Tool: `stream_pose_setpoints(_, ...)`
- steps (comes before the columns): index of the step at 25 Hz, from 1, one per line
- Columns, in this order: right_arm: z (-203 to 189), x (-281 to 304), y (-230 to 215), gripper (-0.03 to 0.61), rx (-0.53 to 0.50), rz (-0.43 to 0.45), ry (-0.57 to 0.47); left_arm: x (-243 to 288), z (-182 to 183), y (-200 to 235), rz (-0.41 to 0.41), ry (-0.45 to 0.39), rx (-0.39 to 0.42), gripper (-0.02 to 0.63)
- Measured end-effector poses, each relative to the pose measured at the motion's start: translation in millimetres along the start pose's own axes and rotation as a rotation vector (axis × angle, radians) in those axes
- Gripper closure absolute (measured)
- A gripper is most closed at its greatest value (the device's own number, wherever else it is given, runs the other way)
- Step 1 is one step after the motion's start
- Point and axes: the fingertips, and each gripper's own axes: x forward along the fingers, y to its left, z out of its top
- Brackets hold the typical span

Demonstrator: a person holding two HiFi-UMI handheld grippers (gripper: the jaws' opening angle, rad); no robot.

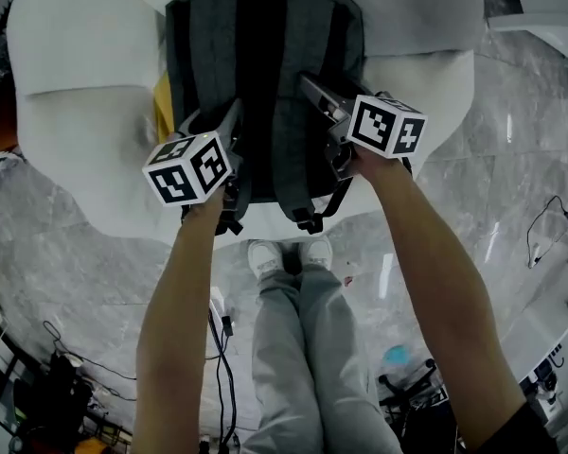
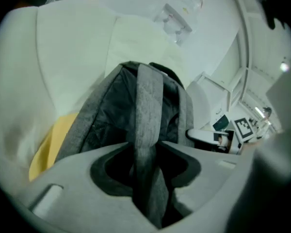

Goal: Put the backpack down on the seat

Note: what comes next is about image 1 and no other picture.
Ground white desk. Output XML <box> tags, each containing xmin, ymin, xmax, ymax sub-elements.
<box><xmin>499</xmin><ymin>262</ymin><xmax>568</xmax><ymax>426</ymax></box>

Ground teal round object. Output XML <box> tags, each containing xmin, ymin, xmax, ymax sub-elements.
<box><xmin>382</xmin><ymin>344</ymin><xmax>413</xmax><ymax>369</ymax></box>

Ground person's left white shoe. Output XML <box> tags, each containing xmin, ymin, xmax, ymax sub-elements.
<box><xmin>247</xmin><ymin>238</ymin><xmax>286</xmax><ymax>279</ymax></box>

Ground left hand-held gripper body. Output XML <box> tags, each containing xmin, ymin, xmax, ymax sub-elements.
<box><xmin>141</xmin><ymin>128</ymin><xmax>247</xmax><ymax>207</ymax></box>

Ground person's white shoe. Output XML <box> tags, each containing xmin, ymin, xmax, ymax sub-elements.
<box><xmin>247</xmin><ymin>238</ymin><xmax>286</xmax><ymax>279</ymax></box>
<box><xmin>298</xmin><ymin>236</ymin><xmax>335</xmax><ymax>272</ymax></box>

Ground black chair base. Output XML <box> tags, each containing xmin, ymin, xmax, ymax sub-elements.
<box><xmin>376</xmin><ymin>357</ymin><xmax>452</xmax><ymax>426</ymax></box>

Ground person's right white shoe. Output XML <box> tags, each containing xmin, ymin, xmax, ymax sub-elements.
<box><xmin>298</xmin><ymin>236</ymin><xmax>335</xmax><ymax>272</ymax></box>

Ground white sofa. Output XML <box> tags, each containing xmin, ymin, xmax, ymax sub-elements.
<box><xmin>5</xmin><ymin>0</ymin><xmax>487</xmax><ymax>251</ymax></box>

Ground person's left forearm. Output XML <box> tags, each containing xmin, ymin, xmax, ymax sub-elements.
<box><xmin>132</xmin><ymin>191</ymin><xmax>226</xmax><ymax>454</ymax></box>

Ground person's right forearm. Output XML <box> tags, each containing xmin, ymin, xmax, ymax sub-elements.
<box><xmin>353</xmin><ymin>148</ymin><xmax>527</xmax><ymax>453</ymax></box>

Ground black floor cable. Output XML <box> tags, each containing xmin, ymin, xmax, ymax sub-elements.
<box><xmin>206</xmin><ymin>300</ymin><xmax>239</xmax><ymax>446</ymax></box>
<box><xmin>42</xmin><ymin>319</ymin><xmax>138</xmax><ymax>402</ymax></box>
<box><xmin>524</xmin><ymin>194</ymin><xmax>568</xmax><ymax>270</ymax></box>

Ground person in black shirt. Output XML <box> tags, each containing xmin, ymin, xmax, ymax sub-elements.
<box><xmin>476</xmin><ymin>399</ymin><xmax>560</xmax><ymax>454</ymax></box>

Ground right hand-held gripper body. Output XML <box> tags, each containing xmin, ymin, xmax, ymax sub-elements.
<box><xmin>325</xmin><ymin>93</ymin><xmax>429</xmax><ymax>183</ymax></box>

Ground black equipment pile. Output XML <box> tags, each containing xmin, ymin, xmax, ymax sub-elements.
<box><xmin>0</xmin><ymin>347</ymin><xmax>97</xmax><ymax>454</ymax></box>

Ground grey backpack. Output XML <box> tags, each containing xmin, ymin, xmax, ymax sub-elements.
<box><xmin>164</xmin><ymin>0</ymin><xmax>366</xmax><ymax>236</ymax></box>

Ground person's grey trousers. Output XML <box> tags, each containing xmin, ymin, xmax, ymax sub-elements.
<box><xmin>242</xmin><ymin>262</ymin><xmax>404</xmax><ymax>454</ymax></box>

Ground yellow cloth item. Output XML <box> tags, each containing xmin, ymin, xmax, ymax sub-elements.
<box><xmin>151</xmin><ymin>71</ymin><xmax>173</xmax><ymax>144</ymax></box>

